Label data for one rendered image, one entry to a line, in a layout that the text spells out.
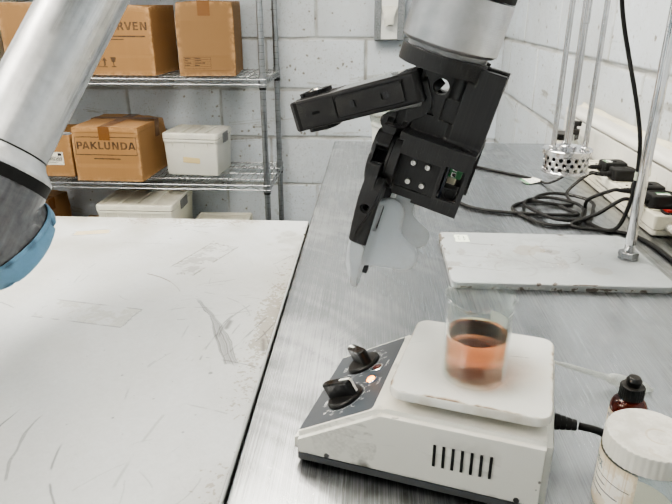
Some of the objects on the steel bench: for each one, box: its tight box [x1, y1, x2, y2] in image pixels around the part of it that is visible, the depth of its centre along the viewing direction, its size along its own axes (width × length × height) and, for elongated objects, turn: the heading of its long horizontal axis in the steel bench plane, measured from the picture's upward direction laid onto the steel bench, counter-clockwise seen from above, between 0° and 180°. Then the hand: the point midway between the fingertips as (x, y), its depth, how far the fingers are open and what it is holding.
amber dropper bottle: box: [605, 374, 648, 423], centre depth 52 cm, size 3×3×7 cm
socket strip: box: [581, 160, 672, 237], centre depth 119 cm, size 6×40×4 cm, turn 177°
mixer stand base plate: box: [439, 232, 672, 294], centre depth 91 cm, size 30×20×1 cm, turn 87°
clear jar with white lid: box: [588, 408, 672, 504], centre depth 44 cm, size 6×6×8 cm
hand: (355, 263), depth 56 cm, fingers closed
